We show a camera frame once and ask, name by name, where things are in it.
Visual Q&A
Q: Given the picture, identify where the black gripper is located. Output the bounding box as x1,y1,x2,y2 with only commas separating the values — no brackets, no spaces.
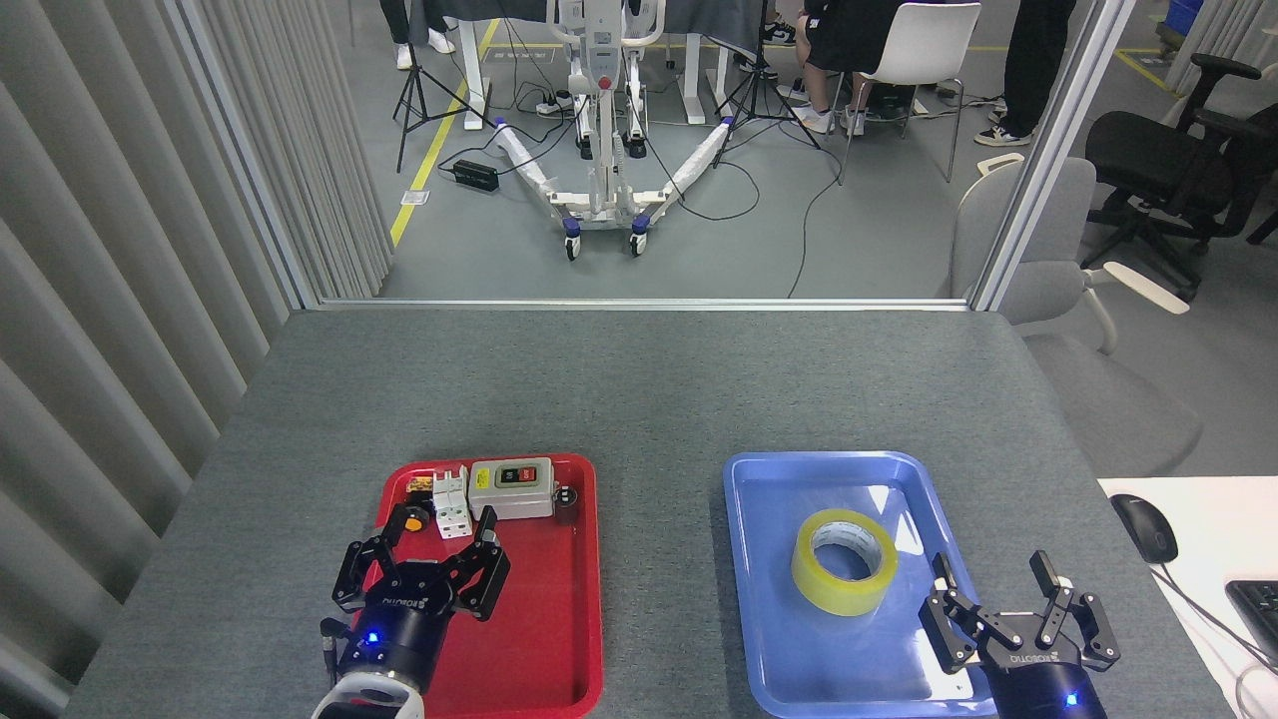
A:
331,505,512,695
919,549,1121,719

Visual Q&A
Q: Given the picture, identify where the yellow tape roll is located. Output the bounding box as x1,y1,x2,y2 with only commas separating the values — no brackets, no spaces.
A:
791,508,899,617

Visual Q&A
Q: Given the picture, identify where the white circuit breaker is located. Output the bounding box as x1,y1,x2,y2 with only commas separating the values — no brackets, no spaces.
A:
431,465,474,540

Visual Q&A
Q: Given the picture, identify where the red plastic tray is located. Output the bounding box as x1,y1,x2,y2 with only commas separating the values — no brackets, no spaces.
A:
344,452,605,719

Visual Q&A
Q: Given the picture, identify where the black computer mouse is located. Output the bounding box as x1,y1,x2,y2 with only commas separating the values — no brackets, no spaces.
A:
1110,493,1179,565

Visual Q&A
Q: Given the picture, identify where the white desk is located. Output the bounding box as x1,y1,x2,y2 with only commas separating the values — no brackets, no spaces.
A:
1098,476,1278,719

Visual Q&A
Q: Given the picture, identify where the black keyboard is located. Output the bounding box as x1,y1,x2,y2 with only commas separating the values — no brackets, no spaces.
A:
1225,580,1278,665

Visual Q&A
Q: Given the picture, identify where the blue plastic tray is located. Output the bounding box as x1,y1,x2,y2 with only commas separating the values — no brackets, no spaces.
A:
722,450,999,719

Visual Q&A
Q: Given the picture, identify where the grey office chair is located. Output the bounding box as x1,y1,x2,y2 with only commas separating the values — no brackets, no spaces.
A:
949,155,1204,478

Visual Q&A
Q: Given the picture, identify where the grey pleated curtain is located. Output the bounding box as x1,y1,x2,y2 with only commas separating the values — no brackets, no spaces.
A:
0,0,395,719

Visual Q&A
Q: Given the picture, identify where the black office chair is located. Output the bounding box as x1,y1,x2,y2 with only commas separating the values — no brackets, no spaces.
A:
1083,53,1278,301

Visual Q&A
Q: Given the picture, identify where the white wheeled stand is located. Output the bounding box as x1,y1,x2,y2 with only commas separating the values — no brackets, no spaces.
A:
494,0,738,263

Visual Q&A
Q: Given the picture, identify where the black tripod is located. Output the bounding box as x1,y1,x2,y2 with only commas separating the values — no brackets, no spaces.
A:
392,0,497,174
712,0,825,169

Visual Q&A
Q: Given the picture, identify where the standing person with white shoes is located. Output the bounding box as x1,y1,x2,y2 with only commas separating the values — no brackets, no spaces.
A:
379,0,458,71

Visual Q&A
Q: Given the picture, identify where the standing person in black trousers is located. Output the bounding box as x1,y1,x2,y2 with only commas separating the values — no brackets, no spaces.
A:
974,0,1079,149

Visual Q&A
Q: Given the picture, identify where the white plastic chair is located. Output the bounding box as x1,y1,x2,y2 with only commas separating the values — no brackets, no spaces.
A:
837,2,983,187

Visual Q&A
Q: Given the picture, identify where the seated person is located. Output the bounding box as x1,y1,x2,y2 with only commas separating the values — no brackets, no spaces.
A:
764,0,959,137

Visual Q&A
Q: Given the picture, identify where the grey two-button switch box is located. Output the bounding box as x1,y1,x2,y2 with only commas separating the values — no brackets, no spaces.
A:
467,457,556,522

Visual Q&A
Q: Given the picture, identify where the black mouse cable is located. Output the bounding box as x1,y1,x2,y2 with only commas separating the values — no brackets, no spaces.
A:
1156,562,1278,668

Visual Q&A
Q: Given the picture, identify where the silver table rail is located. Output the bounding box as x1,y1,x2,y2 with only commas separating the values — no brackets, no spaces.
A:
319,298,969,313

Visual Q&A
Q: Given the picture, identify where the black floor cable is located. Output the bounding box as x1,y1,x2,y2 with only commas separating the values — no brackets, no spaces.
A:
787,150,846,299
639,130,762,223

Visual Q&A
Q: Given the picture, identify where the silver post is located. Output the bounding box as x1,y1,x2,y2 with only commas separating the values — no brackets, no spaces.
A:
165,0,325,311
970,0,1139,313

